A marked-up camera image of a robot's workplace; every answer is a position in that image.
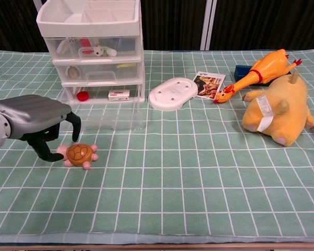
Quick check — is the orange rubber chicken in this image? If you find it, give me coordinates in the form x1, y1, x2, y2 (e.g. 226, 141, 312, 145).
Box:
213, 49, 303, 105

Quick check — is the white animal figure toy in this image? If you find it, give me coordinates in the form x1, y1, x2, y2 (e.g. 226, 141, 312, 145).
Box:
93, 44, 118, 58

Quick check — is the white oval plastic base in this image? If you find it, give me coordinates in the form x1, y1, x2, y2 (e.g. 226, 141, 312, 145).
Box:
148, 77, 199, 112

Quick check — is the brown egg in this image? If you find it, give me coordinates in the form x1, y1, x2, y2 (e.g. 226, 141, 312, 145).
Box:
66, 65, 81, 78

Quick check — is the yellow plush pig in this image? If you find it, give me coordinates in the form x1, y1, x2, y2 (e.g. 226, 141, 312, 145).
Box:
241, 71, 314, 147

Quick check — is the small white red box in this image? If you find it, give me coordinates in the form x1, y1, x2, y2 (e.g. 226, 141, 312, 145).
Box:
107, 90, 130, 102

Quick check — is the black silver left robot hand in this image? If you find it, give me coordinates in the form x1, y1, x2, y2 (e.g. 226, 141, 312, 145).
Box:
0, 94, 82, 163

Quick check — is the green checked tablecloth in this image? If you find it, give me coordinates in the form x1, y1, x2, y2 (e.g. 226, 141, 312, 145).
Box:
0, 48, 314, 244

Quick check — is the dark blue box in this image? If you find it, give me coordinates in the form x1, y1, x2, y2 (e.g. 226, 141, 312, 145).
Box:
234, 64, 294, 86

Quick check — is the pink brown turtle toy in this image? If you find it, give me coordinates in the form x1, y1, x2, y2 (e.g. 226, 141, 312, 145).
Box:
56, 143, 99, 171

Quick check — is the red toy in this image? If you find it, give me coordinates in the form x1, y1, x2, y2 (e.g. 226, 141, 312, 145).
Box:
80, 38, 93, 55

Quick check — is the white plastic drawer cabinet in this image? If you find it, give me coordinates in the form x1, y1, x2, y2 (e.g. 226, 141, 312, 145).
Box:
36, 0, 147, 106

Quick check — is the red plastic cap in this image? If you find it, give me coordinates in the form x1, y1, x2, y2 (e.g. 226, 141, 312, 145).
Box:
76, 90, 90, 102

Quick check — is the picture card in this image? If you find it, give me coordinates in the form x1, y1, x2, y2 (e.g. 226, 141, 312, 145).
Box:
197, 72, 227, 99

